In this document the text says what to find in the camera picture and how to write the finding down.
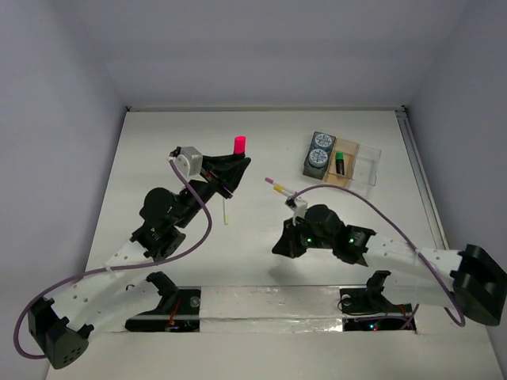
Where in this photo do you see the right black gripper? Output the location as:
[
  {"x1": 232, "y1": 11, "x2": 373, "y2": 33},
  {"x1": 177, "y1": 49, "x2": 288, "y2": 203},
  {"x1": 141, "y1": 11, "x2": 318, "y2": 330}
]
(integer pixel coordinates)
[{"x1": 271, "y1": 216, "x2": 334, "y2": 259}]

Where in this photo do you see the pink highlighter cap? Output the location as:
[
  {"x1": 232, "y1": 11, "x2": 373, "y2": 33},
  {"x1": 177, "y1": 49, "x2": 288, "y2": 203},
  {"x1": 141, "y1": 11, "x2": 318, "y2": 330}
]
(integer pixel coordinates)
[{"x1": 233, "y1": 135, "x2": 246, "y2": 155}]

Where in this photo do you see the blue white round jar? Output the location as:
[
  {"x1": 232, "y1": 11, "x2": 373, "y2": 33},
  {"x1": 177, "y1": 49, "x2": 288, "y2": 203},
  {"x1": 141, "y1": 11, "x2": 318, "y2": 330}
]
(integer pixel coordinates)
[{"x1": 312, "y1": 132, "x2": 334, "y2": 151}]

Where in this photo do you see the black green highlighter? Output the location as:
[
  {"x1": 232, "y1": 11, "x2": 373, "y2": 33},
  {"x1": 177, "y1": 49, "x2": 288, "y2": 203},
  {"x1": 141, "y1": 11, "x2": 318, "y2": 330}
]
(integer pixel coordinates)
[{"x1": 335, "y1": 155, "x2": 345, "y2": 176}]

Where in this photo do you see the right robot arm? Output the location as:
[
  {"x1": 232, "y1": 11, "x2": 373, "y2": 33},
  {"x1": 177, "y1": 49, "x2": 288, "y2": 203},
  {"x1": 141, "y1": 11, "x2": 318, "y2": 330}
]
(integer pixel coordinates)
[{"x1": 272, "y1": 204, "x2": 506, "y2": 326}]

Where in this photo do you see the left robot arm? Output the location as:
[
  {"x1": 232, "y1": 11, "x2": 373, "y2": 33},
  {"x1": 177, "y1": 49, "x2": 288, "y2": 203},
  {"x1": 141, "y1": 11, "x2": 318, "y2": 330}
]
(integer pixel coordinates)
[{"x1": 13, "y1": 148, "x2": 251, "y2": 370}]

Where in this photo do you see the pale yellow cap marker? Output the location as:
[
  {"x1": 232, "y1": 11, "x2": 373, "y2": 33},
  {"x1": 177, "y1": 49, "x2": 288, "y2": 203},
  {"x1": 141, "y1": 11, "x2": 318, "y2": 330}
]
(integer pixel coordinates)
[{"x1": 222, "y1": 198, "x2": 229, "y2": 226}]

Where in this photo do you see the pink cap marker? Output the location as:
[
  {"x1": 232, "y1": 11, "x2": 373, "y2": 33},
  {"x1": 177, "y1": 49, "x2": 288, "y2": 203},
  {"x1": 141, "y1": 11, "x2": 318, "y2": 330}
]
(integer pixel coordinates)
[{"x1": 265, "y1": 177, "x2": 295, "y2": 194}]

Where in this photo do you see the yellow end marker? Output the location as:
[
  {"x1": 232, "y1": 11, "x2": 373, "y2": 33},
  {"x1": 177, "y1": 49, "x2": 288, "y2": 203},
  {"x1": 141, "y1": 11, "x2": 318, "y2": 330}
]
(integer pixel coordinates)
[{"x1": 273, "y1": 185, "x2": 294, "y2": 197}]

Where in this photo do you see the silver taped strip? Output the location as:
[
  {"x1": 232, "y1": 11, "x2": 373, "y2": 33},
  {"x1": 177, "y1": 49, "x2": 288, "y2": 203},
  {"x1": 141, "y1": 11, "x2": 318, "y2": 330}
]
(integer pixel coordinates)
[{"x1": 199, "y1": 286, "x2": 343, "y2": 333}]

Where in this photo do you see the dark grey plastic bin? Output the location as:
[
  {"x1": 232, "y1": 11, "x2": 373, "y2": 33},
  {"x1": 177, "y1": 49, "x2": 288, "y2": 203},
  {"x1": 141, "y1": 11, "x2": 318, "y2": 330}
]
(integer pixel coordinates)
[{"x1": 303, "y1": 131, "x2": 336, "y2": 180}]

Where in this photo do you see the clear plastic bin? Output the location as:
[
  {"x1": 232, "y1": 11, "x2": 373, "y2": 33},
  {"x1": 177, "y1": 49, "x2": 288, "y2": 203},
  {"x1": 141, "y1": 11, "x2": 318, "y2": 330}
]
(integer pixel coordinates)
[{"x1": 349, "y1": 145, "x2": 382, "y2": 198}]

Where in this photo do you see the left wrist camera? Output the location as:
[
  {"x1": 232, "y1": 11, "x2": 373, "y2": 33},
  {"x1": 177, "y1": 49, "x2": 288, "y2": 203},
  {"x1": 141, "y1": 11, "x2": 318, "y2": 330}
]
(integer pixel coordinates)
[{"x1": 167, "y1": 146, "x2": 204, "y2": 178}]

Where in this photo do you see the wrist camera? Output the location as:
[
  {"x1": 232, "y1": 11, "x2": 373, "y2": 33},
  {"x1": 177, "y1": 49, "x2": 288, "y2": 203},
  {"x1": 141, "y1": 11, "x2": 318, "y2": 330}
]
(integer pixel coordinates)
[
  {"x1": 167, "y1": 146, "x2": 204, "y2": 178},
  {"x1": 285, "y1": 196, "x2": 308, "y2": 226}
]

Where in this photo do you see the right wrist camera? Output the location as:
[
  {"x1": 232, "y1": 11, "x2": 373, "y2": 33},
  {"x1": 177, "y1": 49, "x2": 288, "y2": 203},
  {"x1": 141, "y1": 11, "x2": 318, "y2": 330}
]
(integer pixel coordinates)
[{"x1": 285, "y1": 196, "x2": 308, "y2": 226}]

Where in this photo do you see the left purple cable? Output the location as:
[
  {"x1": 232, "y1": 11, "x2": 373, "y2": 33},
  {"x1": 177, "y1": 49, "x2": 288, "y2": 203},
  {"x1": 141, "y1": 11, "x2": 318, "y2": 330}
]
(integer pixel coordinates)
[{"x1": 14, "y1": 160, "x2": 213, "y2": 359}]

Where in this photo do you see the purple cable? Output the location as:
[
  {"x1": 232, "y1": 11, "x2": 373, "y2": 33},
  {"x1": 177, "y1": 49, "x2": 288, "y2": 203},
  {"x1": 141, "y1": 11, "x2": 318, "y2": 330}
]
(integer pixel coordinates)
[
  {"x1": 291, "y1": 184, "x2": 467, "y2": 329},
  {"x1": 14, "y1": 160, "x2": 213, "y2": 359}
]

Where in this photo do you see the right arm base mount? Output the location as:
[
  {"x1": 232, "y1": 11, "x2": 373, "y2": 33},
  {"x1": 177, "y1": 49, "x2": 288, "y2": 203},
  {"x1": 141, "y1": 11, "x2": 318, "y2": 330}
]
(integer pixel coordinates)
[{"x1": 337, "y1": 270, "x2": 417, "y2": 333}]

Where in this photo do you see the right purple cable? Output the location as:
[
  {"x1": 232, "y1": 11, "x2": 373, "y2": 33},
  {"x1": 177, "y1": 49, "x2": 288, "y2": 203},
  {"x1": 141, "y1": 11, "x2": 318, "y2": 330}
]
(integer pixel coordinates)
[{"x1": 291, "y1": 184, "x2": 467, "y2": 329}]

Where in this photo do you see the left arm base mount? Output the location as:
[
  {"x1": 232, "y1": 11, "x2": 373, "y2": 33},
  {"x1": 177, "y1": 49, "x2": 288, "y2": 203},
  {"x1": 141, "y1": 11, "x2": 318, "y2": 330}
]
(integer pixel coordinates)
[{"x1": 124, "y1": 272, "x2": 201, "y2": 333}]

